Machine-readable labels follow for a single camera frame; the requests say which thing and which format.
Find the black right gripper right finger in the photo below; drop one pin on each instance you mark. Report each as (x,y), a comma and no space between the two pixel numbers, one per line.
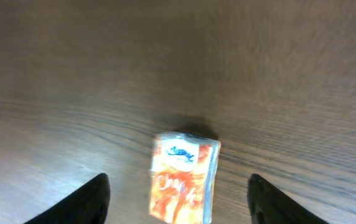
(268,205)

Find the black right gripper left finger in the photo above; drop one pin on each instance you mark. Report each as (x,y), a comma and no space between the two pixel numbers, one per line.
(87,205)

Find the orange Kleenex tissue pack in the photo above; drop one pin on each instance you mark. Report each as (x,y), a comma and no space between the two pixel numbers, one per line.
(183,171)

